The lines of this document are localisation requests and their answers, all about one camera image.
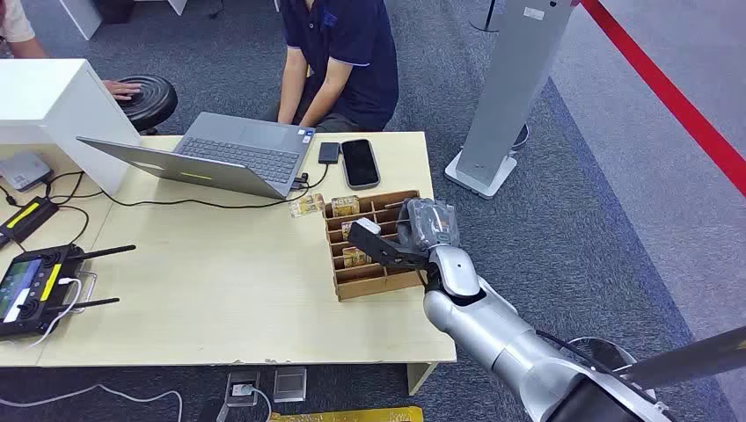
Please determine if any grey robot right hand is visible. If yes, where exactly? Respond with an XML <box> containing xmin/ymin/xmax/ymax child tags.
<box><xmin>396</xmin><ymin>198</ymin><xmax>462</xmax><ymax>252</ymax></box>

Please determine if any wooden card holder box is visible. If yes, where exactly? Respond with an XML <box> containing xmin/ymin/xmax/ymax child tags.
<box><xmin>322</xmin><ymin>189</ymin><xmax>429</xmax><ymax>302</ymax></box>

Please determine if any person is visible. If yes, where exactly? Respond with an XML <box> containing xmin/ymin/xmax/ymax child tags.
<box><xmin>262</xmin><ymin>0</ymin><xmax>400</xmax><ymax>134</ymax></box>
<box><xmin>0</xmin><ymin>0</ymin><xmax>51</xmax><ymax>60</ymax></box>

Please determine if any person's hand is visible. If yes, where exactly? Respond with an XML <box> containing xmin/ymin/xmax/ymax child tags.
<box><xmin>103</xmin><ymin>79</ymin><xmax>143</xmax><ymax>102</ymax></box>

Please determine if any black smartphone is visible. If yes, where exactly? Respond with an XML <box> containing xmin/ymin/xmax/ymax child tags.
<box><xmin>340</xmin><ymin>138</ymin><xmax>381</xmax><ymax>191</ymax></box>

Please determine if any grey kiosk stand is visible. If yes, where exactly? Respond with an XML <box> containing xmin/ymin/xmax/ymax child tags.
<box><xmin>443</xmin><ymin>0</ymin><xmax>581</xmax><ymax>200</ymax></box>

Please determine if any grey laptop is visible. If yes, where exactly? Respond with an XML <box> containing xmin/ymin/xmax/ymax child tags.
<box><xmin>76</xmin><ymin>112</ymin><xmax>317</xmax><ymax>201</ymax></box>

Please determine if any yellow floor strip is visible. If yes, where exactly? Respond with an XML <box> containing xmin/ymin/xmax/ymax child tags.
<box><xmin>268</xmin><ymin>406</ymin><xmax>425</xmax><ymax>422</ymax></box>

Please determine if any black stand base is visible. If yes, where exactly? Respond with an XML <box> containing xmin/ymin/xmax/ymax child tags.
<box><xmin>469</xmin><ymin>0</ymin><xmax>503</xmax><ymax>33</ymax></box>

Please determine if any metal floor socket cover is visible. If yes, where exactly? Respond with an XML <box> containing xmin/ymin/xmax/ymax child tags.
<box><xmin>273</xmin><ymin>367</ymin><xmax>308</xmax><ymax>404</ymax></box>

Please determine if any floor socket with plug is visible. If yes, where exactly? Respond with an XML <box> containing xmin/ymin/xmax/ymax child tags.
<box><xmin>223</xmin><ymin>370</ymin><xmax>261</xmax><ymax>408</ymax></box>

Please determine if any dark grey metal bar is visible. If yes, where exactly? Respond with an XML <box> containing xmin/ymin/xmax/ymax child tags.
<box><xmin>614</xmin><ymin>327</ymin><xmax>746</xmax><ymax>390</ymax></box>

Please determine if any black round stool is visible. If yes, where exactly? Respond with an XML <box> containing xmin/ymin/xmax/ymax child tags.
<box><xmin>116</xmin><ymin>74</ymin><xmax>179</xmax><ymax>135</ymax></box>

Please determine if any white box cabinet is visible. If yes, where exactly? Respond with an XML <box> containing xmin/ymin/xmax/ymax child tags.
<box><xmin>0</xmin><ymin>58</ymin><xmax>143</xmax><ymax>196</ymax></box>

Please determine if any black remote controller with screen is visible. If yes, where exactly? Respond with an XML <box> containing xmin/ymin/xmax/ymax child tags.
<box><xmin>0</xmin><ymin>243</ymin><xmax>137</xmax><ymax>342</ymax></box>

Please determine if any black device with yellow stripe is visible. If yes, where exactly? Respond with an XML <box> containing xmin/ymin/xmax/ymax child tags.
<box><xmin>0</xmin><ymin>196</ymin><xmax>60</xmax><ymax>249</ymax></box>

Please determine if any white table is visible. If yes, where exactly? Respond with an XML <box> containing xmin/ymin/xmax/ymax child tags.
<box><xmin>58</xmin><ymin>0</ymin><xmax>189</xmax><ymax>40</ymax></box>

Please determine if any small grey mini computer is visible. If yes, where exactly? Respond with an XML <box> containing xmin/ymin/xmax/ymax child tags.
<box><xmin>0</xmin><ymin>151</ymin><xmax>53</xmax><ymax>193</ymax></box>

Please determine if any short black drive cable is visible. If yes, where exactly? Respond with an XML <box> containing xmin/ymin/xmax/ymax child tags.
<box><xmin>294</xmin><ymin>163</ymin><xmax>331</xmax><ymax>191</ymax></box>

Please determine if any long black cable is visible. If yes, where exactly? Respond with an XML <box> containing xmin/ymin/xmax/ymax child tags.
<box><xmin>45</xmin><ymin>170</ymin><xmax>313</xmax><ymax>211</ymax></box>

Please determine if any white floor cable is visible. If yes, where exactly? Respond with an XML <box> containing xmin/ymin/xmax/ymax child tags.
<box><xmin>0</xmin><ymin>384</ymin><xmax>184</xmax><ymax>422</ymax></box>

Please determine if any white controller cable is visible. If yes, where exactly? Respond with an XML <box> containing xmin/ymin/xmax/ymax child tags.
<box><xmin>26</xmin><ymin>277</ymin><xmax>84</xmax><ymax>349</ymax></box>

